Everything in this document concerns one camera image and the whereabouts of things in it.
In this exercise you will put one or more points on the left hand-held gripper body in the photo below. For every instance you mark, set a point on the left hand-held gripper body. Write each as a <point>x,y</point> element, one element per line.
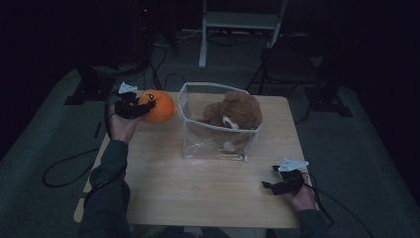
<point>129,107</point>

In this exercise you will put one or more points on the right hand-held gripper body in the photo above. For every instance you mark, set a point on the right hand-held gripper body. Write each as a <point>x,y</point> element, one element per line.
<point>291,181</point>

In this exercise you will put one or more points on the orange plush toy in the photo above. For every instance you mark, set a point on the orange plush toy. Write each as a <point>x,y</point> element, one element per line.
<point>161,107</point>

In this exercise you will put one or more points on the clear plastic storage bag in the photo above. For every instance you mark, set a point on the clear plastic storage bag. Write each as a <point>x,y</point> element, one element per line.
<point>214,145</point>

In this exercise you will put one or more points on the brown teddy bear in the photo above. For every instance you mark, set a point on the brown teddy bear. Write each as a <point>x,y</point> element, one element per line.
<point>239,110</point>

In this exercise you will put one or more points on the person's left hand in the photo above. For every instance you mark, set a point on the person's left hand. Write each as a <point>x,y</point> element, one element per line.
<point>124,127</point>

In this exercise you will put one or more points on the person's right hand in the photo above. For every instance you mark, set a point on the person's right hand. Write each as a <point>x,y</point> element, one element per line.
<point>305,198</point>

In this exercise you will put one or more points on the small black stick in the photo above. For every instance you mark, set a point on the small black stick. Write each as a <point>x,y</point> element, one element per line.
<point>97,129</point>

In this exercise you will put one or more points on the black stand base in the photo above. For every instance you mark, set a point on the black stand base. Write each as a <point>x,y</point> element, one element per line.
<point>90,92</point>
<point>330,105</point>

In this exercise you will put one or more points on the black chair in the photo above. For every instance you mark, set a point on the black chair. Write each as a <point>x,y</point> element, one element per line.
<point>289,67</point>

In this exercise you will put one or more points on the white metal stand frame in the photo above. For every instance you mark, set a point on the white metal stand frame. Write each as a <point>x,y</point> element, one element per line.
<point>241,20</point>

